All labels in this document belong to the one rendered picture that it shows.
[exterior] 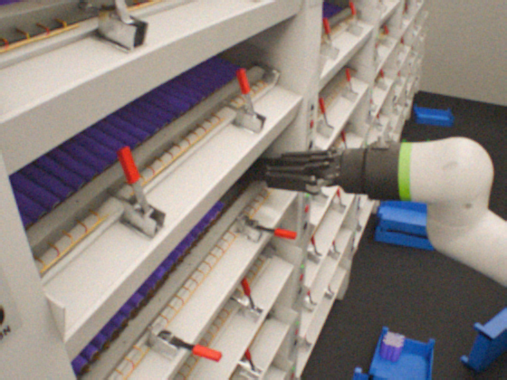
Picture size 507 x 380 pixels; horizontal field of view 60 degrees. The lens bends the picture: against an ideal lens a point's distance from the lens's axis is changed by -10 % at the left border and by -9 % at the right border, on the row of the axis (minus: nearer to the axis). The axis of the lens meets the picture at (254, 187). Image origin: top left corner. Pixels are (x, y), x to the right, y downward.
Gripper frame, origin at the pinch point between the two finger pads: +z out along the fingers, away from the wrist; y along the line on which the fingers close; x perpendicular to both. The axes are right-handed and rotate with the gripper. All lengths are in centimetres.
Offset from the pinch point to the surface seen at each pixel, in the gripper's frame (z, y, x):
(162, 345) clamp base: -2.7, 36.9, 5.8
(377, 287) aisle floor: 2, -92, 102
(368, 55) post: -5, -79, -1
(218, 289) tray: -3.0, 22.8, 7.9
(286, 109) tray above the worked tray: -7.6, -1.3, -10.4
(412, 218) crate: -7, -139, 96
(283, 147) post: -2.5, -8.8, -0.3
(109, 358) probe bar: 0.3, 42.9, 3.2
